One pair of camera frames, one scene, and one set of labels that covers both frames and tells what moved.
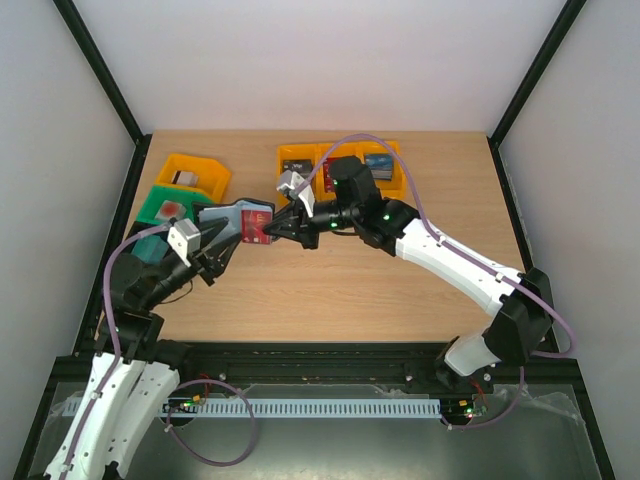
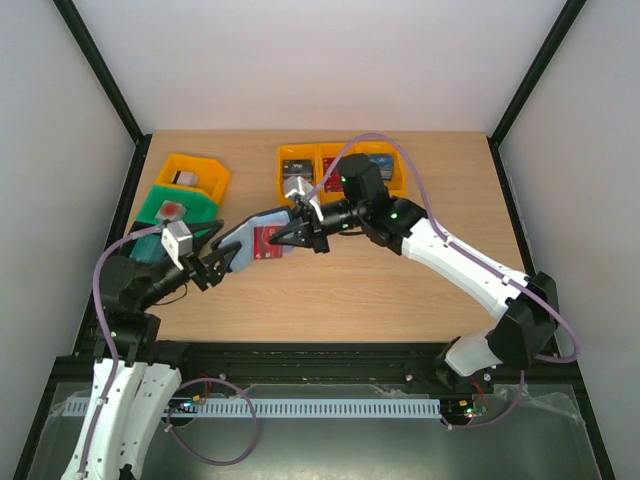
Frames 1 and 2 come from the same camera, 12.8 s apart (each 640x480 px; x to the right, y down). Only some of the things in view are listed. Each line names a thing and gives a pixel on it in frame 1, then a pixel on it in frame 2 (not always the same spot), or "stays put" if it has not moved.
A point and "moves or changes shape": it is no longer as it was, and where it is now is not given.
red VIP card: x=253 y=223 → x=263 y=248
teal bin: x=151 y=249 stays put
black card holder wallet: x=247 y=218 moves or changes shape
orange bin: x=213 y=176 stays put
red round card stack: x=169 y=210 stays put
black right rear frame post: x=553 y=40 stays put
